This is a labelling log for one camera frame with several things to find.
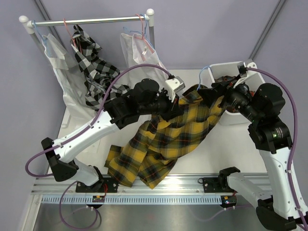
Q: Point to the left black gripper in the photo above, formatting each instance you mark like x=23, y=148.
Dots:
x=174, y=108

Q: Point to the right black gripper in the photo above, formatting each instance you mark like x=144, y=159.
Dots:
x=210, y=96

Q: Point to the blue hanger of yellow shirt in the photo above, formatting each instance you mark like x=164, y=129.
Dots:
x=205, y=77

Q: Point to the yellow black plaid shirt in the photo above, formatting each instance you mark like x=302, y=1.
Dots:
x=158, y=144

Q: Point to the light blue wire hanger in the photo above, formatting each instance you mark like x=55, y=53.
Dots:
x=130, y=45

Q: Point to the red brown plaid shirt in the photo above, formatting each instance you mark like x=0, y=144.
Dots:
x=230, y=109

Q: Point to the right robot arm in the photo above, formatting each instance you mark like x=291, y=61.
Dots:
x=278, y=210

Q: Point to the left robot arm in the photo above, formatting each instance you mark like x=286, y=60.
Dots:
x=146, y=98

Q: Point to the white shirt on pink hanger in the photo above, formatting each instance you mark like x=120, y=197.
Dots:
x=138, y=74

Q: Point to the pink hanger of white shirt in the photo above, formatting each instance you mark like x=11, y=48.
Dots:
x=142, y=31

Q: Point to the black white checkered shirt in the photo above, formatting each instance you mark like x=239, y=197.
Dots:
x=98, y=73

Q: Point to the white shirt on blue hanger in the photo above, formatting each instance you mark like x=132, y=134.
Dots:
x=69, y=77

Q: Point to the pink hanger of checkered shirt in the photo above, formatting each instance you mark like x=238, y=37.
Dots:
x=74, y=41

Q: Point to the white plastic basket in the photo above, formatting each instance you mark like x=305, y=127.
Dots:
x=230, y=69

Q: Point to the metal clothes rack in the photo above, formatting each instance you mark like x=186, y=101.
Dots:
x=30, y=25

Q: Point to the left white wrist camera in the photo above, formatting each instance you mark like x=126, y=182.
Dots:
x=173, y=85

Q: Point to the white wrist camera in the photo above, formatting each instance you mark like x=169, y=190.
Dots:
x=173, y=85
x=244, y=73

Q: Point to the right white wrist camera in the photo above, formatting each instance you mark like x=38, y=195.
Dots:
x=244, y=73

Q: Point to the aluminium mounting rail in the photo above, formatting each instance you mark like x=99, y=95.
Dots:
x=172, y=184

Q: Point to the white slotted cable duct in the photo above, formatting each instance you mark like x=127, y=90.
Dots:
x=133, y=200

